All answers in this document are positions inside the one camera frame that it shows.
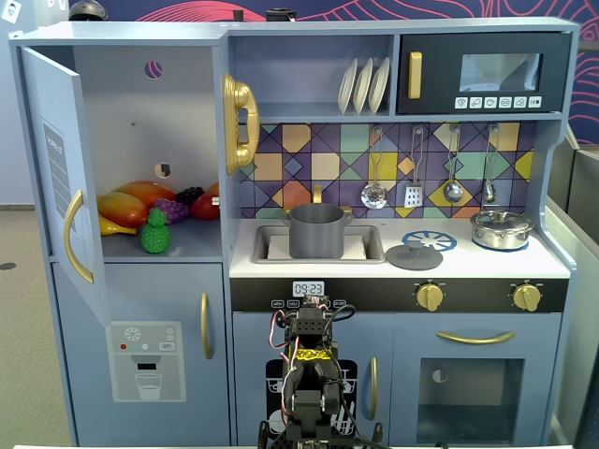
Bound blue toy kitchen unit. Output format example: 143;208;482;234
7;17;581;448

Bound gold stove knob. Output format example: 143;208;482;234
510;281;545;313
415;280;446;312

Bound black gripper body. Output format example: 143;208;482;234
299;294;331;320

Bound black microwave door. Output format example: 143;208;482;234
396;32;574;116

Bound purple toy grapes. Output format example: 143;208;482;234
153;197;191;225

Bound gray toy sink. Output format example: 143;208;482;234
251;224;387;266

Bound gold toy telephone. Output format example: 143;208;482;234
221;72;262;177

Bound black helmet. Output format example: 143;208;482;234
67;0;110;22

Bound thin gold dishwasher handle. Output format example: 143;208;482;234
369;356;380;422

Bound blue door with ice dispenser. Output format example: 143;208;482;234
103;262;226;446

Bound blue oven door with window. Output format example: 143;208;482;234
392;312;563;446

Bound yellow red mango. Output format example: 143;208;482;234
96;191;151;228

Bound blue dishwasher door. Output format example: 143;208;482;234
231;311;395;446

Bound red toy apple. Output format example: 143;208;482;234
188;192;222;222

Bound metal slotted spatula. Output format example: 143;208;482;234
402;125;429;210

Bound gray pot lid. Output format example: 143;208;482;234
384;233;445;271

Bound yellow toy banana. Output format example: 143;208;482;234
98;215;139;237

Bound gold microwave handle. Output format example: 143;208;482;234
407;51;424;100

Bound small metal spoon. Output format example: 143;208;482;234
481;123;500;205

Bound metal ladle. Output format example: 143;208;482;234
442;123;465;205

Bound white toy plate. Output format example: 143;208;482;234
337;57;359;115
367;56;391;115
351;57;375;116

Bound gold horizontal oven handle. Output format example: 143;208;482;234
434;329;518;347

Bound shiny steel pot lid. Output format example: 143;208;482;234
470;209;535;231

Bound long curved gold door handle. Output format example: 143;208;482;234
63;189;95;285

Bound gray side cabinet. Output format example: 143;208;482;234
544;125;599;449

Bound metal skimmer spoon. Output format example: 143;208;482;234
359;124;390;210

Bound blue fridge door with list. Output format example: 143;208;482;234
19;45;111;328

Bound gray plastic pot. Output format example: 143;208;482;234
282;202;355;260

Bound black toy grapes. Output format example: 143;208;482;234
175;185;206;209

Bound large red orange mango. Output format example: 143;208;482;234
113;180;179;210

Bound short gold vertical handle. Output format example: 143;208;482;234
199;292;214;361

